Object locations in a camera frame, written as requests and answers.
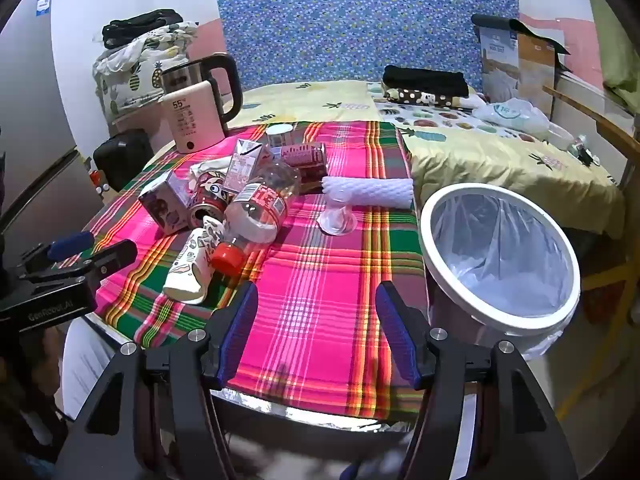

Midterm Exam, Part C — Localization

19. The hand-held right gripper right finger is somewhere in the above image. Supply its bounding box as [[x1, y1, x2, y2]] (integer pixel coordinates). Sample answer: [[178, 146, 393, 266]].
[[375, 280, 581, 480]]

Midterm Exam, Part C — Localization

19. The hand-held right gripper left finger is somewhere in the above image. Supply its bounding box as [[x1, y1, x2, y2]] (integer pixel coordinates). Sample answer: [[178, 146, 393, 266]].
[[52, 281, 260, 480]]

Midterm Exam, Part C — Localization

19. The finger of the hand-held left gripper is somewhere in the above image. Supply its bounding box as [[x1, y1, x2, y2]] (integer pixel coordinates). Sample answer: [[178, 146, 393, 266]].
[[20, 231, 95, 277], [27, 239, 139, 288]]

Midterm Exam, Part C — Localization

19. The printed paper cup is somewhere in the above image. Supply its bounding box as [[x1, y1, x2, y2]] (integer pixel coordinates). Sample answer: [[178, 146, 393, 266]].
[[162, 227, 226, 305]]

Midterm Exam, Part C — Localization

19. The purple drink carton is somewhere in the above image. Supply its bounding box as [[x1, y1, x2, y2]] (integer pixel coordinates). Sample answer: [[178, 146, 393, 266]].
[[138, 170, 193, 233]]

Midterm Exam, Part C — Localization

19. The white round bin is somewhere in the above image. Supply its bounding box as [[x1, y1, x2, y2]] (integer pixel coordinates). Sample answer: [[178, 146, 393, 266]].
[[419, 183, 582, 361]]

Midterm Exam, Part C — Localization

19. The red drink can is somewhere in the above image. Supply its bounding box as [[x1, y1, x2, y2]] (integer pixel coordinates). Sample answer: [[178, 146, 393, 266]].
[[187, 172, 233, 231]]

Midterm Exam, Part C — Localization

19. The clear plastic bottle red cap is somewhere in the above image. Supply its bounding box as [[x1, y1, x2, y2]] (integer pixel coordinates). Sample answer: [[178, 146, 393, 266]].
[[209, 160, 303, 276]]

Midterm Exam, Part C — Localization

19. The white pink milk carton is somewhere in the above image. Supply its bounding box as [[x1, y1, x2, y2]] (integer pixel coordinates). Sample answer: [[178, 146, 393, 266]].
[[221, 138, 264, 196]]

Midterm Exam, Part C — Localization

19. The pink drink can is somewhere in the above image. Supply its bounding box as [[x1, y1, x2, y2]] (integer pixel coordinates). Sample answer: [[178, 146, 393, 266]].
[[280, 142, 327, 168]]

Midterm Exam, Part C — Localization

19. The black case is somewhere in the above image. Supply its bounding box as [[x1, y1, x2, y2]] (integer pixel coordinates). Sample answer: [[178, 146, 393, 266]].
[[92, 130, 155, 193]]

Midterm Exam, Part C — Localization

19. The clear plastic jelly cup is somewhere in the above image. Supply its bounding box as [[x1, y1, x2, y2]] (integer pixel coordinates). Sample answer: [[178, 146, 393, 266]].
[[317, 199, 357, 236]]

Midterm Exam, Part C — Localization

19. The clear plastic bin liner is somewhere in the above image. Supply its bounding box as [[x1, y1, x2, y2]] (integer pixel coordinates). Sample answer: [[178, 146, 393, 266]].
[[430, 192, 572, 361]]

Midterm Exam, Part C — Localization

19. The white foam net sleeve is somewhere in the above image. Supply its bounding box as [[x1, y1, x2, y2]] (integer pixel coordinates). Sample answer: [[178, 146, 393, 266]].
[[320, 176, 415, 209]]

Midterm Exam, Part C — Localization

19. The grey refrigerator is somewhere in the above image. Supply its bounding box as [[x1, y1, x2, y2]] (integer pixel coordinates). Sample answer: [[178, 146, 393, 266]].
[[0, 0, 101, 246]]

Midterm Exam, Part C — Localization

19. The pink bottle warmer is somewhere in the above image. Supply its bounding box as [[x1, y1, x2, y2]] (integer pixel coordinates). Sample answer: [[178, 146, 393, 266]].
[[159, 80, 228, 155]]

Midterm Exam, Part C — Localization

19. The pineapple print bedding pile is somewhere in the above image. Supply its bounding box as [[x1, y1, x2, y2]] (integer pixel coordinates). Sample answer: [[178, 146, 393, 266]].
[[92, 21, 201, 123]]

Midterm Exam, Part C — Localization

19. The yellow pineapple bedsheet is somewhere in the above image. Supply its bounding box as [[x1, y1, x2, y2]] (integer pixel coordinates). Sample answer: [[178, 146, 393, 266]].
[[227, 80, 626, 236]]

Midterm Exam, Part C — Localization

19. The clear cup with white lid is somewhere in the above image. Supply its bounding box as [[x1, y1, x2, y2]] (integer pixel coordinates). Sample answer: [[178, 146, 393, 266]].
[[265, 123, 293, 148]]

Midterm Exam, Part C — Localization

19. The white fruit print quilt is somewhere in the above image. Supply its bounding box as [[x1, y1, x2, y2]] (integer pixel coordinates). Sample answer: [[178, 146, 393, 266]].
[[372, 95, 551, 143]]

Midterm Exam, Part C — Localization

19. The black clothes bundle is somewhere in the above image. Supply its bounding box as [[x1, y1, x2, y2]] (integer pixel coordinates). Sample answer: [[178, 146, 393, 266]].
[[101, 9, 185, 51]]

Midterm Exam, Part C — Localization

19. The brown polka dot pillow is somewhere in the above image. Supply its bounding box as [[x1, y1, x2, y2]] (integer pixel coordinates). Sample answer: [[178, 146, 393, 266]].
[[382, 87, 466, 108]]

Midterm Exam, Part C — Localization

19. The white plastic bag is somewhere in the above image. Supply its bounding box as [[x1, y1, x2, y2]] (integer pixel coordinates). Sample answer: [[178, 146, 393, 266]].
[[472, 98, 551, 136]]

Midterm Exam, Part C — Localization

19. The black folded cloth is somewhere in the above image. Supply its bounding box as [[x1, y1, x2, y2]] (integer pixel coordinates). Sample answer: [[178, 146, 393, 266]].
[[382, 65, 471, 98]]

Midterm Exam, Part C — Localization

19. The clear plastic container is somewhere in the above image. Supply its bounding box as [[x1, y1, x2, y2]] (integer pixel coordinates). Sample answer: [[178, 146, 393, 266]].
[[547, 122, 576, 151]]

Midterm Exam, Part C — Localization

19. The brown cardboard box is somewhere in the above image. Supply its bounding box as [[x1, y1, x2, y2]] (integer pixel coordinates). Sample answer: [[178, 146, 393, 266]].
[[517, 30, 560, 116]]

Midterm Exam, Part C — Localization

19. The blue floral cloth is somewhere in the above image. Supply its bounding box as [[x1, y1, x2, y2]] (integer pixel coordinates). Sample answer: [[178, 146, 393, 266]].
[[215, 0, 521, 96]]

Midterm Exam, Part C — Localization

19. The green cloth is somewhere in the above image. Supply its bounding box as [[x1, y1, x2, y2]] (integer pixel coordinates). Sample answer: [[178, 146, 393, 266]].
[[585, 0, 640, 111]]

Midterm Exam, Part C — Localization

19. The steel electric kettle black handle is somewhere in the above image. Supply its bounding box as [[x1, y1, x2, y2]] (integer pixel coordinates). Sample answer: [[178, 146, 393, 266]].
[[160, 52, 244, 136]]

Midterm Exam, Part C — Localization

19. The wooden frame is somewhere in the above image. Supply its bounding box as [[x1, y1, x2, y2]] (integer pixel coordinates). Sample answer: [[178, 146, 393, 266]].
[[542, 85, 640, 176]]

